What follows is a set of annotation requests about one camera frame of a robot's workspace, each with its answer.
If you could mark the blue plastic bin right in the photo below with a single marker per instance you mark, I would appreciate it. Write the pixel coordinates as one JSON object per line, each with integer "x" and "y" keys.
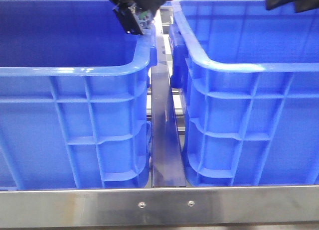
{"x": 249, "y": 80}

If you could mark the blue plastic bin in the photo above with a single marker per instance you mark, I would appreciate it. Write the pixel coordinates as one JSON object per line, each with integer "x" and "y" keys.
{"x": 73, "y": 97}
{"x": 249, "y": 80}

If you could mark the blue plastic bin left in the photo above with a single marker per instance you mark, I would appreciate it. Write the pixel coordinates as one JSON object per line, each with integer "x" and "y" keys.
{"x": 73, "y": 97}

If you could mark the steel divider bar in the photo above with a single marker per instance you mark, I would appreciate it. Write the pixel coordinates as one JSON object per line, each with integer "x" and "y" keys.
{"x": 167, "y": 164}

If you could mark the steel table frame rail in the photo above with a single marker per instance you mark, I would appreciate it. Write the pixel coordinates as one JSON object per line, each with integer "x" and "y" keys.
{"x": 159, "y": 206}

